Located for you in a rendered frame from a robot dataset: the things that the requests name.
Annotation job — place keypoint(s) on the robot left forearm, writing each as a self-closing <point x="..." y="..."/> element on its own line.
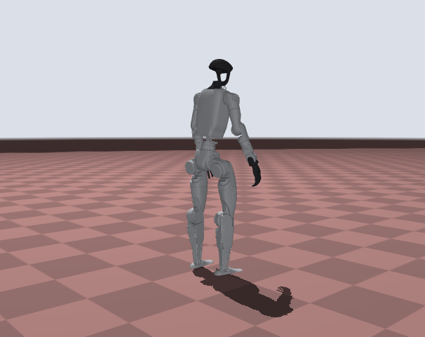
<point x="197" y="139"/>

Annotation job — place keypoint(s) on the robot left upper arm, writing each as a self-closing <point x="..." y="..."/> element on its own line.
<point x="193" y="119"/>

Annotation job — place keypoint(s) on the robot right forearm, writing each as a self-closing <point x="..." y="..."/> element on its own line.
<point x="245" y="144"/>

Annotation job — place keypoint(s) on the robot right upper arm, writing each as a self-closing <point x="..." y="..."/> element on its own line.
<point x="232" y="101"/>

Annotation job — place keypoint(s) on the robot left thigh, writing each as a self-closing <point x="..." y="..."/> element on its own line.
<point x="199" y="188"/>

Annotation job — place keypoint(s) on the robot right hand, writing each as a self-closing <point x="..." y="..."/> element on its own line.
<point x="256" y="170"/>

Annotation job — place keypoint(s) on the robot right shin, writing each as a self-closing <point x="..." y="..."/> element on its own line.
<point x="224" y="236"/>

